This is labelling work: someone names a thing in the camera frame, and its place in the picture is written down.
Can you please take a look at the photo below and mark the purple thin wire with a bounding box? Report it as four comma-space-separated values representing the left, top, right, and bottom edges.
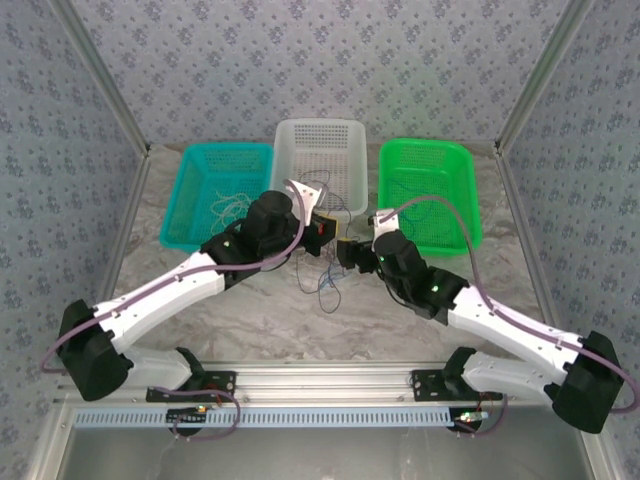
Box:
299, 168, 354, 239

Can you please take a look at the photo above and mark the teal plastic basket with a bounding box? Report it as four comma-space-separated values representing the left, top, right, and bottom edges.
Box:
158, 142, 276, 254

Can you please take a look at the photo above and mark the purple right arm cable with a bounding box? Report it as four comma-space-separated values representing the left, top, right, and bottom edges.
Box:
379, 194, 640, 416

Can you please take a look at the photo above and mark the green plastic basket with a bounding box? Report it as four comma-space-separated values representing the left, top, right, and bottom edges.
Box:
375, 137, 485, 257

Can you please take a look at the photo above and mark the grey thin wire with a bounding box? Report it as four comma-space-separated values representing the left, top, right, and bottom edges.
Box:
295, 252, 324, 296

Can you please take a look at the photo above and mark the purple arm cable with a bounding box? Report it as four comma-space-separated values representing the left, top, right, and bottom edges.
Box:
39, 178, 307, 375
379, 194, 640, 416

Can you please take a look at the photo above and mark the white plastic basket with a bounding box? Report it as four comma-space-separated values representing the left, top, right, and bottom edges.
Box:
268, 117, 372, 225

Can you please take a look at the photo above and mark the light blue thin wire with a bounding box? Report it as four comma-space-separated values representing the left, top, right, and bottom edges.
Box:
398, 185, 437, 232

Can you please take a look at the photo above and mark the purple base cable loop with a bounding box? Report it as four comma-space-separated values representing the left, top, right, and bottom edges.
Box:
453, 393, 510, 440
152, 387, 242, 444

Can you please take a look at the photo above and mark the grey slotted cable duct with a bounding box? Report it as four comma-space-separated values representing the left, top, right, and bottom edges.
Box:
73, 407, 471, 430

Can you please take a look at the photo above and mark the white thin wire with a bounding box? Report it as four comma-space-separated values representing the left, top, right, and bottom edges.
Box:
209, 191, 252, 235

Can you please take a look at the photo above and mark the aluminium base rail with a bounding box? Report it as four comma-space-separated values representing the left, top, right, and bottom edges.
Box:
54, 360, 556, 407

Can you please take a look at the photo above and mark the aluminium side rail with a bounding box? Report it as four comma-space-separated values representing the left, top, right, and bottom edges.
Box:
94, 149, 152, 307
494, 142, 569, 346

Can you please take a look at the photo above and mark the dark blue thin wire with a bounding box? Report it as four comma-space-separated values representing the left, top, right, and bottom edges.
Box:
318, 247, 352, 315

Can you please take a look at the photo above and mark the aluminium corner post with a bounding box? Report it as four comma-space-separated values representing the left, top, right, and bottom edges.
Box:
493, 0, 597, 154
49, 0, 152, 157

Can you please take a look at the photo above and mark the grey metal front panel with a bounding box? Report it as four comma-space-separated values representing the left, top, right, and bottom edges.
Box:
29, 403, 621, 480

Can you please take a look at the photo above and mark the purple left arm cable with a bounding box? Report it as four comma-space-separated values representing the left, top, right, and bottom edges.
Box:
39, 178, 307, 375

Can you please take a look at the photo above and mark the small circuit board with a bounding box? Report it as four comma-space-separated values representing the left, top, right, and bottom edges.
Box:
166, 405, 210, 425
452, 409, 490, 427

